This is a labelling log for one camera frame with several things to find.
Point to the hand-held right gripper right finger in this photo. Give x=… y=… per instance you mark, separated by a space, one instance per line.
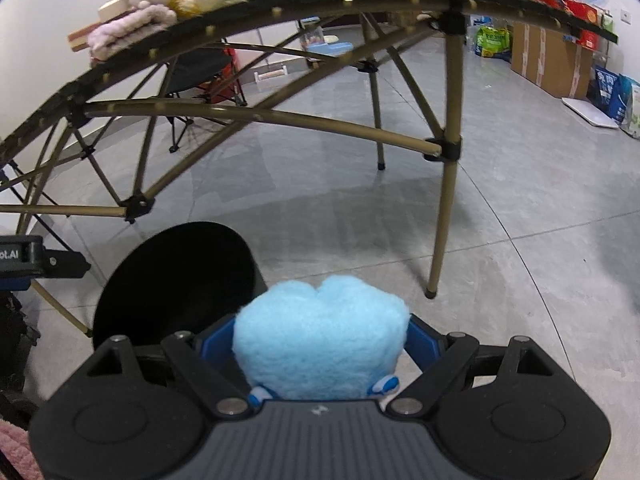
x=425 y=341

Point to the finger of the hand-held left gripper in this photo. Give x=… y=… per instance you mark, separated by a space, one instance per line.
x=67 y=264

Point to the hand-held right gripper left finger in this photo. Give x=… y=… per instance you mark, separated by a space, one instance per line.
x=217 y=342

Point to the black round bin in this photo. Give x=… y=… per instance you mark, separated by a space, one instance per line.
x=175 y=280

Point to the light blue plush toy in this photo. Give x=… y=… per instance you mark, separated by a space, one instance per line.
x=320 y=330

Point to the pink fuzzy cloth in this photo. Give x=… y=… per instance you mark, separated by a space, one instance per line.
x=132 y=30

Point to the dark bag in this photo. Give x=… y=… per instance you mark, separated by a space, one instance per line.
x=15 y=350

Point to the person's pink fuzzy clothing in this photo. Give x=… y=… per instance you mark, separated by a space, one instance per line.
x=17 y=452

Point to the layered sponge block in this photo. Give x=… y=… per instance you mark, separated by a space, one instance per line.
x=87 y=35

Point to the tan folding camping table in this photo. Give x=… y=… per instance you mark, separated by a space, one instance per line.
x=452 y=110

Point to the black folding chair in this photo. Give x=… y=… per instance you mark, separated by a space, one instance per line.
x=192 y=67

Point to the white mop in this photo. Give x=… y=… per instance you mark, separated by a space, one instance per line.
x=270 y=75

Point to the white flat board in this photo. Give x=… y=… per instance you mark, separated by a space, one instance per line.
x=590 y=112

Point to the green printed bag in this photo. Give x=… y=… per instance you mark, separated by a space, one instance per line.
x=492 y=42

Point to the taped cardboard box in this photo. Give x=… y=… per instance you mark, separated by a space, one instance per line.
x=550 y=60

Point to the blue printed bag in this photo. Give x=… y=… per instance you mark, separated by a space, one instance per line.
x=607 y=92

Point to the blue pet feeder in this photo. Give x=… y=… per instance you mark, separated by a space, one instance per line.
x=327 y=47

